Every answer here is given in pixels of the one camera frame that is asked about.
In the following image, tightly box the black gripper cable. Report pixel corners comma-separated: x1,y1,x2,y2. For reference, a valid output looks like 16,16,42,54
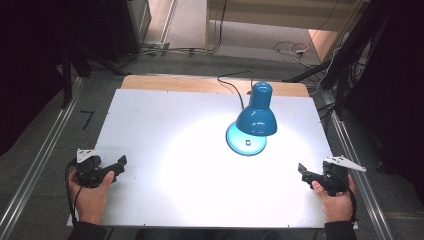
64,159,81,226
346,186,359,223

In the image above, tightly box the dark cabinet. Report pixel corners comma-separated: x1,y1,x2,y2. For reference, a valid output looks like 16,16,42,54
99,0,153,64

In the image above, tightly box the black metal stand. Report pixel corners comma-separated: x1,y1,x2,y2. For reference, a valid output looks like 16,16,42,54
283,0,393,116
60,46,93,109

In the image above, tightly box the aluminium floor rail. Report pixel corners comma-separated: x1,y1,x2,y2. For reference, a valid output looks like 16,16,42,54
322,90,396,240
0,77,84,240

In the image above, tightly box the white cable on floor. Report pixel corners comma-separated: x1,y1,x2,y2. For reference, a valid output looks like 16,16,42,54
272,40,312,61

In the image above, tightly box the grey power strip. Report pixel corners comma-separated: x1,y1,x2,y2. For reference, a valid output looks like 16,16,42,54
142,40,171,57

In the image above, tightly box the black lamp cable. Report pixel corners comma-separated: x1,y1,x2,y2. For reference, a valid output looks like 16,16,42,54
216,70,255,111

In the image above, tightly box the wooden board under table top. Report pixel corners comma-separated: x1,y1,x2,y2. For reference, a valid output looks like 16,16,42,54
120,74,310,98

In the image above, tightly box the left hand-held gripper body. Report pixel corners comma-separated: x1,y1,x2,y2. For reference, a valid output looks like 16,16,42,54
73,148,118,189

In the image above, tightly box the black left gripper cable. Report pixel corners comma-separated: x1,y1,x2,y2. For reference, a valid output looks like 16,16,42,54
64,159,81,226

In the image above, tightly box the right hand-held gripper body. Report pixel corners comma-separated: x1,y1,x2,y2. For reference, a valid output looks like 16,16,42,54
309,155,367,197

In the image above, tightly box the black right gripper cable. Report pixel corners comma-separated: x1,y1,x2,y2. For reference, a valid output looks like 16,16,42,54
346,186,359,223

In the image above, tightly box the person's left hand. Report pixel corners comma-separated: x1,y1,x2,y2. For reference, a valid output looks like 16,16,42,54
68,170,116,225

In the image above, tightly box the blue desk lamp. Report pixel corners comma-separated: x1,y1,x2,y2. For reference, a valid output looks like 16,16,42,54
225,80,279,157

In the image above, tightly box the light wooden furniture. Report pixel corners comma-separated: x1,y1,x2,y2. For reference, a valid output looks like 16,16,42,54
204,0,368,64

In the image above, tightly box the person's right hand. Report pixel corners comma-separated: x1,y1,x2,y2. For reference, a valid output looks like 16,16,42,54
311,173,357,224

